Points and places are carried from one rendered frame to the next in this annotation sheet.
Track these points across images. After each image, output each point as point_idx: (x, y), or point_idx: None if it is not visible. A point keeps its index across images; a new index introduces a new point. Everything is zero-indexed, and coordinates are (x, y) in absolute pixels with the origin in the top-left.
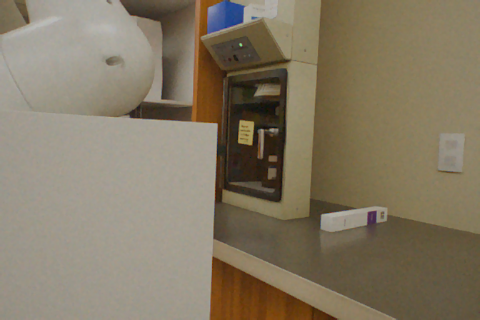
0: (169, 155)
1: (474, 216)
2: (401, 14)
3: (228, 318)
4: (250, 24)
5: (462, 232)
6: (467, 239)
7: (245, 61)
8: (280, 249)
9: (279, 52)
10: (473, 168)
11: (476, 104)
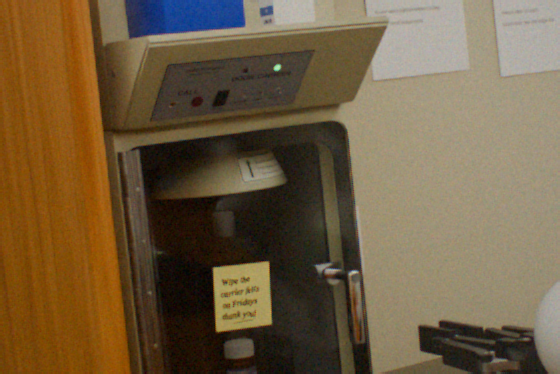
0: None
1: (388, 340)
2: None
3: None
4: (350, 27)
5: (410, 369)
6: (460, 370)
7: (244, 105)
8: None
9: (356, 88)
10: (374, 261)
11: (361, 154)
